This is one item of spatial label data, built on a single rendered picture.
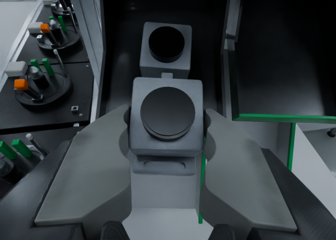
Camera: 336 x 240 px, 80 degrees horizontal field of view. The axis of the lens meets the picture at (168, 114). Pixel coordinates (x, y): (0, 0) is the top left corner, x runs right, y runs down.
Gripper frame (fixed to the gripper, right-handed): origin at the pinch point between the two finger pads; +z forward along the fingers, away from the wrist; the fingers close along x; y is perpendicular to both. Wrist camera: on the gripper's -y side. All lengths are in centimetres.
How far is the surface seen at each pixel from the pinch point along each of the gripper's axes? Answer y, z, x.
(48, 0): -4, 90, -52
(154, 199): 24.4, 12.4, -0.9
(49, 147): 23.4, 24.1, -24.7
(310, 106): 3.9, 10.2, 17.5
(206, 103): 3.6, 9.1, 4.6
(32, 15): 2, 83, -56
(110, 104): 4.1, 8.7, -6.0
